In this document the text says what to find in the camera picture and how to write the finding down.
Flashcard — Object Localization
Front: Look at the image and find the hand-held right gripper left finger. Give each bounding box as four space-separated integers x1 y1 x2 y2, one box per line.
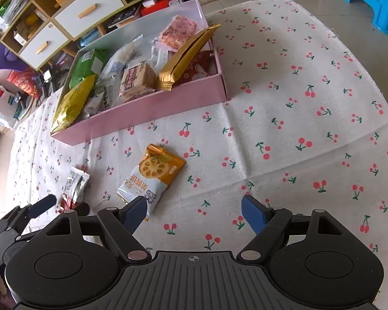
45 195 151 263

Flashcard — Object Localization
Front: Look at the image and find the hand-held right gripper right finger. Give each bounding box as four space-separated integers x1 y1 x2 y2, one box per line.
237 195 345 262

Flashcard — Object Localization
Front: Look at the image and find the red snack packet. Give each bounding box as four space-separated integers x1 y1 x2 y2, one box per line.
60 195 76 212
179 50 219 80

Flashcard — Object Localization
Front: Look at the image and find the short silver snack packet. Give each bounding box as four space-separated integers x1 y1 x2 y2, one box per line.
63 165 91 207

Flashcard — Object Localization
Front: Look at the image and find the orange white biscuit packet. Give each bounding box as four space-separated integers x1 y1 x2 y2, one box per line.
116 145 186 222

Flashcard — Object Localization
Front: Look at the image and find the pink cardboard box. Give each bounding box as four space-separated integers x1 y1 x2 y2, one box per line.
50 0 228 146

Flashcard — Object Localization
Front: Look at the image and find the yellow snack packet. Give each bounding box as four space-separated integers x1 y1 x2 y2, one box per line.
50 74 96 134

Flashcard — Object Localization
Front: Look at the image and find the white square snack packet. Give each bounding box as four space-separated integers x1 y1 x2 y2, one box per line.
82 82 122 118

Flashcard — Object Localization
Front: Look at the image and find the brown biscuit packet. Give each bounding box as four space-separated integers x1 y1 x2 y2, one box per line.
118 63 157 102

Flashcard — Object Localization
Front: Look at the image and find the green snack packet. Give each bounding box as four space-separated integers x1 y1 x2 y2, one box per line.
69 48 109 89

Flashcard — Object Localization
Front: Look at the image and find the clear white bread packet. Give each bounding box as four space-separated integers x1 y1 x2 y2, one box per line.
97 55 130 84

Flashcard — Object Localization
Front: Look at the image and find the long silver snack packet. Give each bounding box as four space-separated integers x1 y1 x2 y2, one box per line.
150 37 170 72

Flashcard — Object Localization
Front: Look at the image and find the long gold snack packet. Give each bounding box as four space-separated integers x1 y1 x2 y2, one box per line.
157 24 222 91

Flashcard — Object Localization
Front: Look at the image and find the clear rice cake packet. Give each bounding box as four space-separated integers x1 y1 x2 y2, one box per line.
108 34 152 65

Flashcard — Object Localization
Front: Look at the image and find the clear pink granola packet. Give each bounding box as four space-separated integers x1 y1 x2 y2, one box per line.
157 14 198 52

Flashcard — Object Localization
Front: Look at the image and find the cherry print tablecloth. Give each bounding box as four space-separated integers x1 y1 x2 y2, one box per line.
6 0 388 298

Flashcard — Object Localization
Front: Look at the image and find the red printed bag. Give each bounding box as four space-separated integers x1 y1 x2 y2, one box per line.
6 69 41 96

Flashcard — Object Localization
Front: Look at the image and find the purple hat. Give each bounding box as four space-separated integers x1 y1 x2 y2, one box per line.
0 42 29 72

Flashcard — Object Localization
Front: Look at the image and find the stack of documents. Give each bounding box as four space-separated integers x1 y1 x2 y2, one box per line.
0 0 29 29

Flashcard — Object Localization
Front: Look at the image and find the wooden cabinet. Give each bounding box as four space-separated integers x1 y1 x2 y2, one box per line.
0 0 233 72

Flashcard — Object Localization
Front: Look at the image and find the red shoebox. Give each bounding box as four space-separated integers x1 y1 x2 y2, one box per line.
140 0 185 17

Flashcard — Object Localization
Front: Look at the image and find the white drawer orange handle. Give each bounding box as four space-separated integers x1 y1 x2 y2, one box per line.
19 22 70 70
53 0 125 39

